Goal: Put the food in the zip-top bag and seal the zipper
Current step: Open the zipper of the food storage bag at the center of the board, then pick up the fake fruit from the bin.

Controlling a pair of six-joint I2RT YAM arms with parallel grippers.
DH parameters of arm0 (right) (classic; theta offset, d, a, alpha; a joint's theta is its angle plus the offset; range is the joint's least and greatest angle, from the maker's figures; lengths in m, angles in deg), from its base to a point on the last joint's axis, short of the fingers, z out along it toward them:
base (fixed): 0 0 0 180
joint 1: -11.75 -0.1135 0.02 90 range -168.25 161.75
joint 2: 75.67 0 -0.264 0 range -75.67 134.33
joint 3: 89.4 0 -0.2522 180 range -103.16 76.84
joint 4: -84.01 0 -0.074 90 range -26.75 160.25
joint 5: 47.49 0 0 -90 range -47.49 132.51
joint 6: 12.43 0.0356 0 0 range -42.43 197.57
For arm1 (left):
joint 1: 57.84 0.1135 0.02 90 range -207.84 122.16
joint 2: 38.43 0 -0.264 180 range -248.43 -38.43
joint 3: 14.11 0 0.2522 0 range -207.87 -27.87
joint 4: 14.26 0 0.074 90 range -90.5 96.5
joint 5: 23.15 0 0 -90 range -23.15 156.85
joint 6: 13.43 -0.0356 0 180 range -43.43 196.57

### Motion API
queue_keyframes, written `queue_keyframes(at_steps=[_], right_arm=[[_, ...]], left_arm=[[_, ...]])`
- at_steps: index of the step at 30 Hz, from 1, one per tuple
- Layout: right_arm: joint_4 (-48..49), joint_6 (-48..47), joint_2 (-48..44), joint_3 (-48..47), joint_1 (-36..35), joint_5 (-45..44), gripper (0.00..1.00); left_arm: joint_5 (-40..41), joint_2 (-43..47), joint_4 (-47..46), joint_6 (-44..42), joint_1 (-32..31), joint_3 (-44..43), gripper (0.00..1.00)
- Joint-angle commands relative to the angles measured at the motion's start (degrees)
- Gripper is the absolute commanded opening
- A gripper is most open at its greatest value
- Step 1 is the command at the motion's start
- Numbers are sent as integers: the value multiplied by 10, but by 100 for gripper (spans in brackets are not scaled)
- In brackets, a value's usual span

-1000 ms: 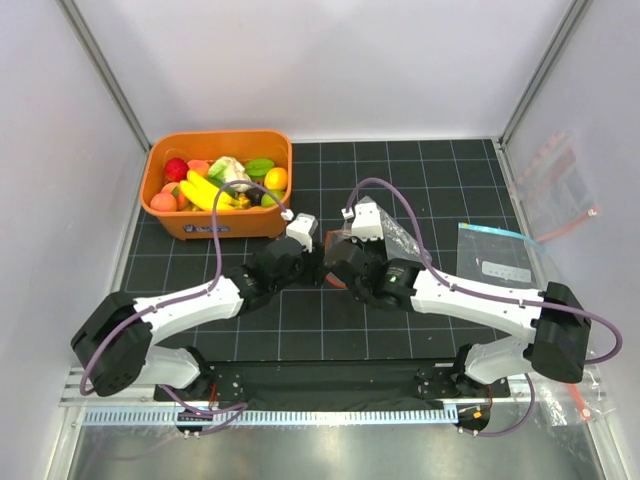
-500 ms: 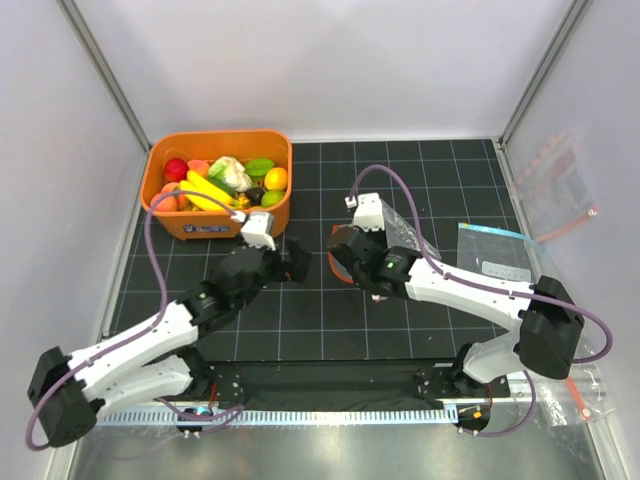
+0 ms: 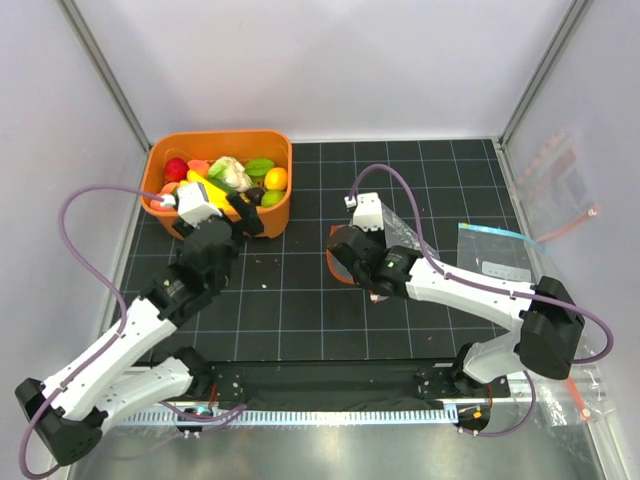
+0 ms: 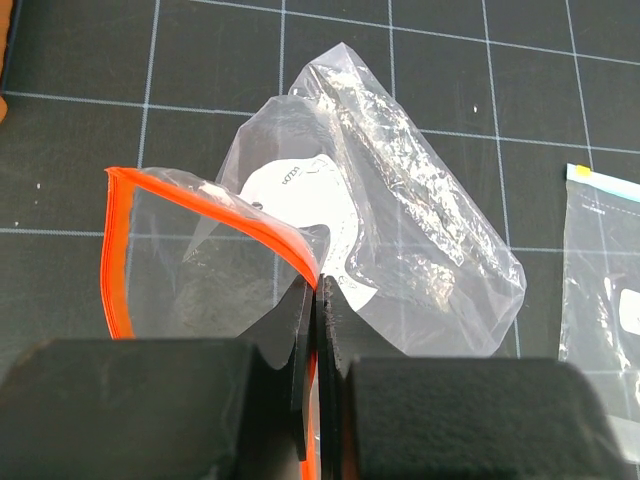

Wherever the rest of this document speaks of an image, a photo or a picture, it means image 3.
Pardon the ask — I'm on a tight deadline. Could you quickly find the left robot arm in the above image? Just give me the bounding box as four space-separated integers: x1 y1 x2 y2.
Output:
15 184 264 479

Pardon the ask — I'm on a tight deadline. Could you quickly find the red zipper clear bag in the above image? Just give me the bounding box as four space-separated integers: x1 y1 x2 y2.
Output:
326 207 439 300

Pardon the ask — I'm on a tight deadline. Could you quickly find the black grid mat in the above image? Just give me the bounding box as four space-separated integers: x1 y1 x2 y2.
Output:
140 139 518 366

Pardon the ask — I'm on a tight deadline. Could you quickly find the peach front left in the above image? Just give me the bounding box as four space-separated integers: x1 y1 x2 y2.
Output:
150 195 174 212

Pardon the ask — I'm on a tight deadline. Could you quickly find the peach upper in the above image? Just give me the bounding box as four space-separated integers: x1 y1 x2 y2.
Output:
187 159 210 178

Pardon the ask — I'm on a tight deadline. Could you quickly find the cauliflower toy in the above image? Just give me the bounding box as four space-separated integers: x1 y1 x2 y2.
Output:
207 156 252 192

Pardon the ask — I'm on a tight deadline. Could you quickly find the blue zipper clear bag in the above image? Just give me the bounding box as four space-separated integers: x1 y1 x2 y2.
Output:
456 222 557 284

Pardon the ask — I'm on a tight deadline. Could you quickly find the yellow lemon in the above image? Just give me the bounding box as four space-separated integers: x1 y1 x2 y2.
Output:
264 167 289 191

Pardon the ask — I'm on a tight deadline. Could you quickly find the peach middle left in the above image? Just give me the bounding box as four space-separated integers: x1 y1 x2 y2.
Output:
159 182 180 196

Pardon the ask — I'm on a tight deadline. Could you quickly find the green lime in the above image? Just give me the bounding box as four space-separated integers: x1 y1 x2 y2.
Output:
260 190 285 208

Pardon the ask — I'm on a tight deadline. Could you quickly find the green cucumber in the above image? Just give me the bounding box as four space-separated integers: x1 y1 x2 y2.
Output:
207 178 236 195

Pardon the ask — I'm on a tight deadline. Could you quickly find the dark purple fruit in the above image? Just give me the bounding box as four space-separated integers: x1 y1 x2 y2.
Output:
244 187 266 207

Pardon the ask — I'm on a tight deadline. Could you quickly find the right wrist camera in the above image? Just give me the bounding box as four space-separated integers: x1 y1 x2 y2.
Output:
344 192 384 232

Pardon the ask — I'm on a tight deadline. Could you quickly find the red apple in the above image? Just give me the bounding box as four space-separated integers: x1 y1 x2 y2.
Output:
164 157 189 183

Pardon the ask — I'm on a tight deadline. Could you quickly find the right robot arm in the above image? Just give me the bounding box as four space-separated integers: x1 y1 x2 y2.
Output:
327 226 585 396

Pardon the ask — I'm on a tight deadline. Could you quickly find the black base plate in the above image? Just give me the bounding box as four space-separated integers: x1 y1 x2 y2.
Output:
169 359 510 412

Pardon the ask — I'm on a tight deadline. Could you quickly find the yellow banana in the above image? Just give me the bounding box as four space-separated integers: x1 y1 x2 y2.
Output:
186 170 236 212

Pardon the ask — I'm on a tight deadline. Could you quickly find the peach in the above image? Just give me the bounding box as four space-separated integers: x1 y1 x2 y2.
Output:
159 182 180 196
150 195 174 212
187 159 210 178

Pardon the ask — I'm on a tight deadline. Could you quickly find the orange plastic bin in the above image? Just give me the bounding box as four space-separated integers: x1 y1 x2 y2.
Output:
139 129 293 241

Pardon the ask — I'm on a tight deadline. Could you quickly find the green star fruit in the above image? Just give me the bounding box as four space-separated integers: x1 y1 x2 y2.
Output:
244 157 275 178

